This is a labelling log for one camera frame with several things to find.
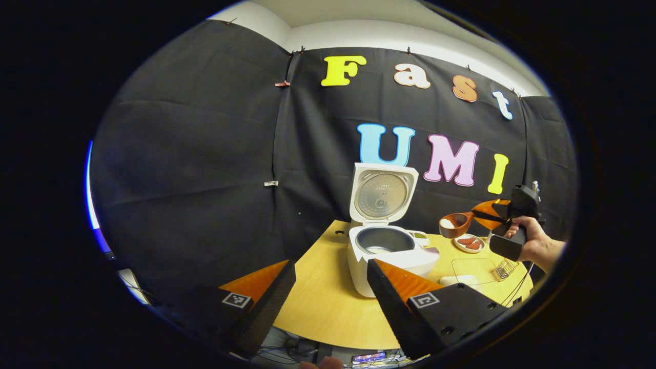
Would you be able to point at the small lit screen device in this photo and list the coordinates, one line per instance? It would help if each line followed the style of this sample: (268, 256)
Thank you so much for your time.
(368, 357)

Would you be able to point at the computer monitor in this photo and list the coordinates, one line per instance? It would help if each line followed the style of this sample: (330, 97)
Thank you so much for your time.
(92, 215)

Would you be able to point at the white round plate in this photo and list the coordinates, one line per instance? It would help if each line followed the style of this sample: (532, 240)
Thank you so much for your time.
(460, 248)

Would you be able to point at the white divided grain tray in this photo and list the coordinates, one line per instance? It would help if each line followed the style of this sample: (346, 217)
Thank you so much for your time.
(420, 237)

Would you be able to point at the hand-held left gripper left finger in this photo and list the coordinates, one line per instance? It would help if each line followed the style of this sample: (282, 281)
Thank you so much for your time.
(264, 312)

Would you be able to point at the black backdrop cloth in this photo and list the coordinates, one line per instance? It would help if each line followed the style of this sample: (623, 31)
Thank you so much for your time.
(205, 154)

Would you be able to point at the red sausage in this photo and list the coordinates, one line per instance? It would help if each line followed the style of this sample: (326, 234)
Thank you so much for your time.
(466, 240)
(474, 246)

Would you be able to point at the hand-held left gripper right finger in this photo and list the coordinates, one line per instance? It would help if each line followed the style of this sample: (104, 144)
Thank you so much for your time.
(392, 312)

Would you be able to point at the row of black cloth clips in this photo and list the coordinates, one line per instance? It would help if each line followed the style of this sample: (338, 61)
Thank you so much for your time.
(408, 50)

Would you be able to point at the wooden spoon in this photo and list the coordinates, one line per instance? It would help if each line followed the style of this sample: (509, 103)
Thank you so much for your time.
(453, 229)

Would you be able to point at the white rice cooker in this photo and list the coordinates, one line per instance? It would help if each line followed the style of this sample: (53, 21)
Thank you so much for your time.
(389, 264)

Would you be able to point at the clear plastic container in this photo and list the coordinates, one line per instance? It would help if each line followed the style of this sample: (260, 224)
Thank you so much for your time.
(474, 266)

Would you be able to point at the white side desk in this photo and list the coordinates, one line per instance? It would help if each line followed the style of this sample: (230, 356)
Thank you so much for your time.
(133, 287)

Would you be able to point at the white rice spoonful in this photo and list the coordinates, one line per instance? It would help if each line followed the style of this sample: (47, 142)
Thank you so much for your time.
(447, 223)

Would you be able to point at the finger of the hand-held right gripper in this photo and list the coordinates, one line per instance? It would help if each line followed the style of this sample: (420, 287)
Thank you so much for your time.
(492, 207)
(493, 224)

